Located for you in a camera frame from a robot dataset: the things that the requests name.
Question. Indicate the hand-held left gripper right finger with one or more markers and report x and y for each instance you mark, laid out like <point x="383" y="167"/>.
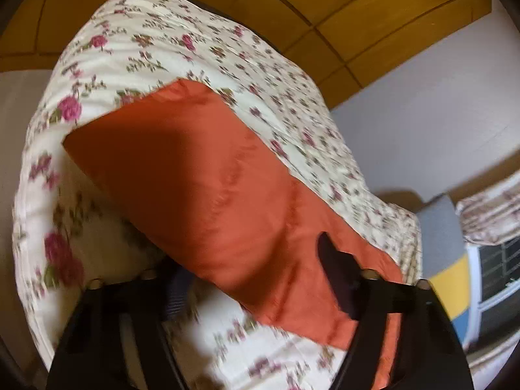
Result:
<point x="337" y="276"/>

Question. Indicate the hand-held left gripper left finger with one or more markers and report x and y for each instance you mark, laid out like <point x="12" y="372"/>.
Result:
<point x="175" y="292"/>

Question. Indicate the orange puffer jacket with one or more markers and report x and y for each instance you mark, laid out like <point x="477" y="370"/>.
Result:
<point x="203" y="178"/>

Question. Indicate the grey yellow blue headboard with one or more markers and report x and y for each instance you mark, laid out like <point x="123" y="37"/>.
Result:
<point x="445" y="252"/>

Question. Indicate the floral curtain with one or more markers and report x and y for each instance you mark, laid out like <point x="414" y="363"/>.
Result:
<point x="487" y="215"/>

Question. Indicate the floral quilt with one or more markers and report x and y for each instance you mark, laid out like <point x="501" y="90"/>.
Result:
<point x="162" y="36"/>

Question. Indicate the yellow wooden wardrobe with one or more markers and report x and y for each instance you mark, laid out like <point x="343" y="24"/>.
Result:
<point x="308" y="0"/>

